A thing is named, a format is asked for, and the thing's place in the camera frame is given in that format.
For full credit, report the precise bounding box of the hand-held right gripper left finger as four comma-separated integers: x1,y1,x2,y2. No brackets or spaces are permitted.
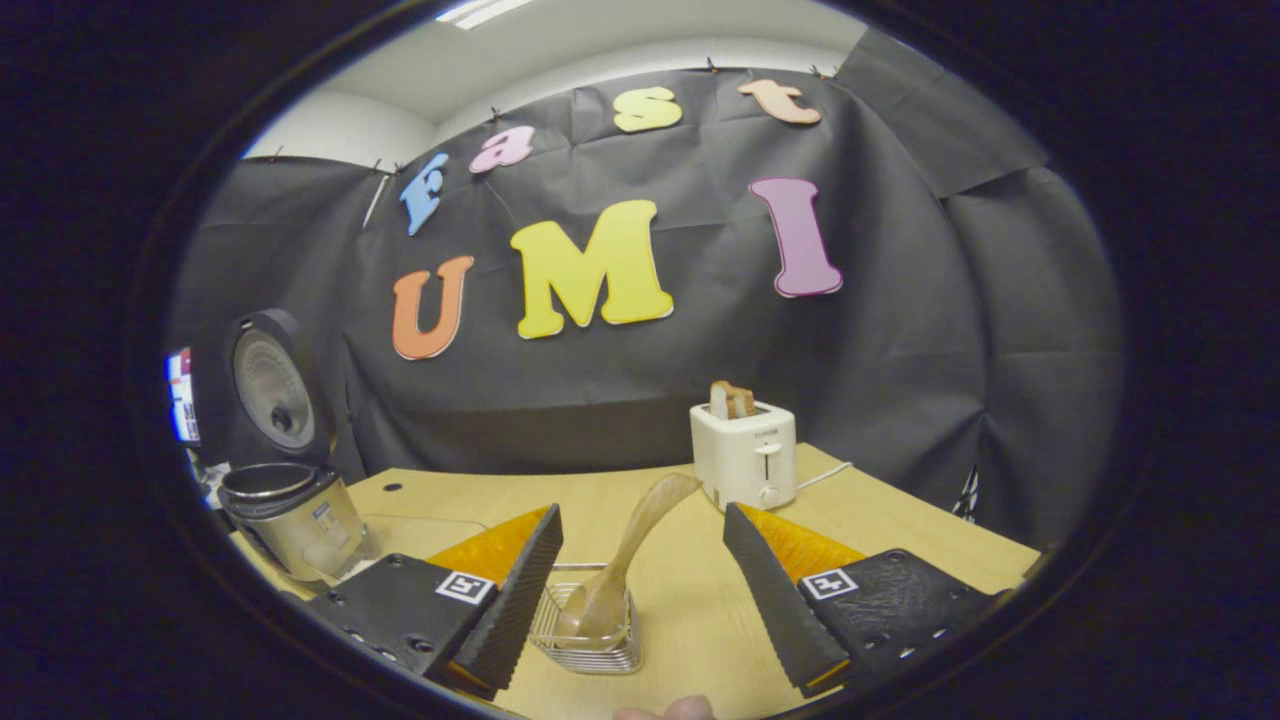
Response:
300,503,564,701

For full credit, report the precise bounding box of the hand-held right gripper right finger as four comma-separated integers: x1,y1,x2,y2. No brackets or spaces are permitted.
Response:
722,502,1016,699

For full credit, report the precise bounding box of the metal wire chopstick holder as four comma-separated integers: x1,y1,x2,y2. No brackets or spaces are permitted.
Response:
528,562,644,675

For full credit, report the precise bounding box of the wooden spoon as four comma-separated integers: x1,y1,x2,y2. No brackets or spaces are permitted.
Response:
555,472,703,641

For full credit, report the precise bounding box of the black silver rice cooker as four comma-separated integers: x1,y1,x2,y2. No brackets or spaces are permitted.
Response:
190,307,368,584

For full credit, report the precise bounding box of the white toaster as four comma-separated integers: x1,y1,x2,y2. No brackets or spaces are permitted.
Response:
689,400,799,512

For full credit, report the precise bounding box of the brown bread slice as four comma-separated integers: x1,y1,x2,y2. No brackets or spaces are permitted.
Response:
709,380,757,420

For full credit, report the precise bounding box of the black backdrop cloth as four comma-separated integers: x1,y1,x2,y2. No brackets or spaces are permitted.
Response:
165,30,1131,551

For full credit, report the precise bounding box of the computer monitor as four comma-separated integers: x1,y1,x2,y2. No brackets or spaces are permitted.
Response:
165,347,201,444

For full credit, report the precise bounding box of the ceiling light panel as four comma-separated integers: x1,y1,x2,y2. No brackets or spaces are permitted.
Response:
437,0,536,29

